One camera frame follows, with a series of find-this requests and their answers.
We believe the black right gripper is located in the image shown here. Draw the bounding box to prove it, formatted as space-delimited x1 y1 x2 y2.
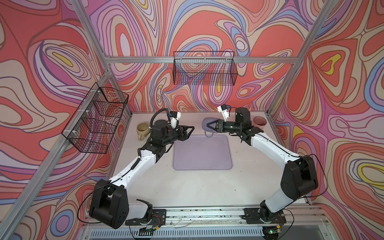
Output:
207 119 242 133

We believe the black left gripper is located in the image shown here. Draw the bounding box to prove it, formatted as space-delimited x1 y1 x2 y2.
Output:
160 125 194 148

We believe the purple mug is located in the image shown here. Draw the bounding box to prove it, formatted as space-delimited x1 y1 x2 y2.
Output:
202 118 218 138

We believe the beige speckled mug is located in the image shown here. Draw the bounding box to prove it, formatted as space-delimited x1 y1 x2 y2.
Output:
136 123 151 141

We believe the pink patterned mug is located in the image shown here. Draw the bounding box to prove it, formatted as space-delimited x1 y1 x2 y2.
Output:
254 116 268 130

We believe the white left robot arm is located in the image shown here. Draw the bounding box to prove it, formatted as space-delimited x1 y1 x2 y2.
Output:
89 108 195 229

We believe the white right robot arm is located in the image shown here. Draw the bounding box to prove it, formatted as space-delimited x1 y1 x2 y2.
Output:
203 105 319 223

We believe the lavender plastic tray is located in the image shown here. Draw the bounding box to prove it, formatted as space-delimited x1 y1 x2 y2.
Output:
173 135 233 171

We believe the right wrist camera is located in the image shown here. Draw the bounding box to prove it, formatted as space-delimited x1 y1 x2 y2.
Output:
217 104 232 122

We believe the black wire basket back wall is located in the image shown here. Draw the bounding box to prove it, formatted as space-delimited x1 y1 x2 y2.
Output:
173 50 238 86

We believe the black wire basket wall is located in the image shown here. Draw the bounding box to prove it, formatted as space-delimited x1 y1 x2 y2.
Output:
62 83 129 154
173 50 238 86

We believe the black wire basket left wall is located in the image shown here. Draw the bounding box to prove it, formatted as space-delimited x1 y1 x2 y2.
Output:
62 83 129 154

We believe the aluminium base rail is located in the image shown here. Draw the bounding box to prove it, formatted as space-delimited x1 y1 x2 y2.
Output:
150 205 325 229

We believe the aluminium corner frame post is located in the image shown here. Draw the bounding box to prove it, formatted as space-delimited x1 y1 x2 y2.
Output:
266 0 338 117

